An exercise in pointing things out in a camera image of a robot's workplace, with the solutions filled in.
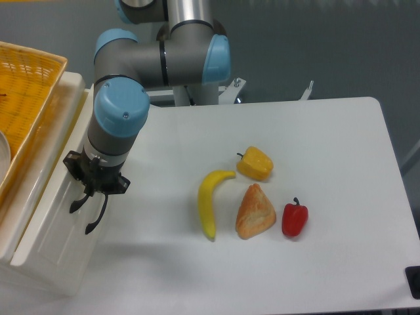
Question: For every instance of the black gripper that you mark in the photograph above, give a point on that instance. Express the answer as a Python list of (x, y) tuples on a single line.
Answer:
[(93, 176)]

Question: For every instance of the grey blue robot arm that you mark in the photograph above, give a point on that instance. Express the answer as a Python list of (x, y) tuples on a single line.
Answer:
[(193, 53)]

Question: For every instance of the white drawer cabinet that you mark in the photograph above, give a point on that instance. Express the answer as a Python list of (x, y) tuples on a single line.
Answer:
[(43, 244)]

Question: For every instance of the white plate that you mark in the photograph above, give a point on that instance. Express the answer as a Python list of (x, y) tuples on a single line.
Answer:
[(5, 156)]

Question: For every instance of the yellow banana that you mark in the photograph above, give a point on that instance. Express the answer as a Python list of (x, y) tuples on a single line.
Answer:
[(205, 200)]

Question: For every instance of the yellow wicker basket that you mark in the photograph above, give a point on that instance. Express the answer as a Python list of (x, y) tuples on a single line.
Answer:
[(29, 78)]

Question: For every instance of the yellow bell pepper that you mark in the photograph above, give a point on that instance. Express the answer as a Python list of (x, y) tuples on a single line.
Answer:
[(255, 164)]

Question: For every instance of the orange bread wedge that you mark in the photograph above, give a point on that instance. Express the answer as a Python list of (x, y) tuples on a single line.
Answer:
[(256, 213)]

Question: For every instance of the red bell pepper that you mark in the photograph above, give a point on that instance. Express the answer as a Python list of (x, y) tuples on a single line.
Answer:
[(294, 218)]

